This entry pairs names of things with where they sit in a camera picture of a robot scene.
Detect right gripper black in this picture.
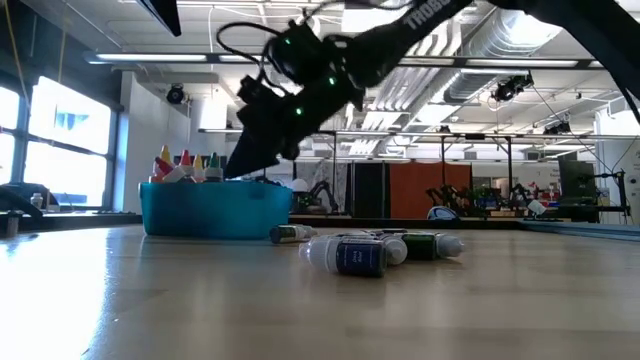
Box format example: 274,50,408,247
223,74,326,180

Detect large green colouring bottle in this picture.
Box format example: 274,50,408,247
204,152,225,183

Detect teal plastic bin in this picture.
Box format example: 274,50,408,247
138,180,295,240

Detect small dark green colouring bottle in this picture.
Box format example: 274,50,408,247
269,223,319,246

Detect large orange colouring bottle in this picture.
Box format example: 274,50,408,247
158,144,174,174

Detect small fruit green colouring bottle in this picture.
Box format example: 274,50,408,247
401,231,466,262

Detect small food colouring bottle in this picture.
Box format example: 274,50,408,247
380,233,409,267

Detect black partition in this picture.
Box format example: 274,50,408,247
352,162,386,219

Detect small blue colouring bottle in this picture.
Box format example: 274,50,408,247
297,234,388,279

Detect long ceiling light strip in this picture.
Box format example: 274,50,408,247
84,51,211,65
464,57,581,69

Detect orange partition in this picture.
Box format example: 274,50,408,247
389,162,472,220

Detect large bright window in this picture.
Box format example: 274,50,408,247
0,74,119,211

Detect blue and white ball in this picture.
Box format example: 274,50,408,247
426,205,460,222

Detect black curved object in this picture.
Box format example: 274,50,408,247
0,182,51,221

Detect black monitor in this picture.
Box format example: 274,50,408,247
558,158,599,201

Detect blue mat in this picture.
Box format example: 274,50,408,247
519,219,640,244

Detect black overhead mount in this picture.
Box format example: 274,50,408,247
137,0,182,38

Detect black aluminium table frame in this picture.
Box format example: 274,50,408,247
0,210,531,231

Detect black ceiling camera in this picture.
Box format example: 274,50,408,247
492,72,535,104

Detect silver ventilation duct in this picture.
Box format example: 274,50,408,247
439,9,566,106

